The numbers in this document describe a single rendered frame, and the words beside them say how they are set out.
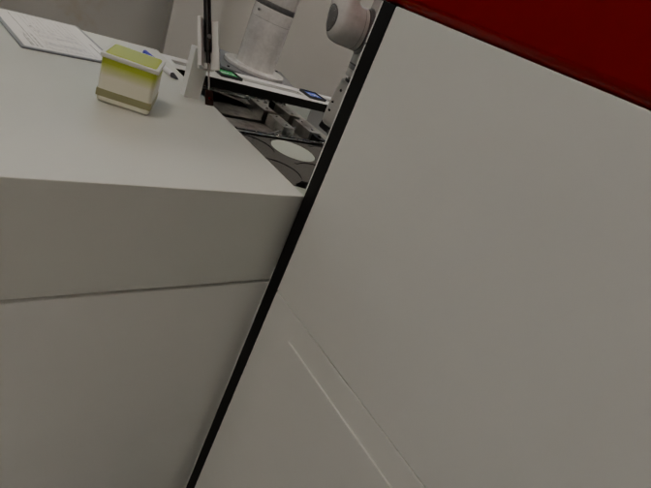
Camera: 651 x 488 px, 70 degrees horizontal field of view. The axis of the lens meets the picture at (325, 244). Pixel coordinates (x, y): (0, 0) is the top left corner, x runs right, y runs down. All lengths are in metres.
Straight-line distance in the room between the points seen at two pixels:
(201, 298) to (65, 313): 0.17
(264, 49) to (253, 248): 0.93
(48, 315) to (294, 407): 0.33
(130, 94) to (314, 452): 0.55
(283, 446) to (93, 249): 0.38
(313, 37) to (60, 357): 3.54
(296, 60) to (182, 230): 3.45
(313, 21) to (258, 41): 2.48
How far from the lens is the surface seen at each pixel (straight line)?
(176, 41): 3.52
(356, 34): 0.92
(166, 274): 0.61
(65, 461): 0.84
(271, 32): 1.49
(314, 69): 4.04
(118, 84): 0.72
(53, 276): 0.57
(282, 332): 0.68
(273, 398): 0.73
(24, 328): 0.62
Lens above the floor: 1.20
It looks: 26 degrees down
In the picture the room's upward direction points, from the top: 24 degrees clockwise
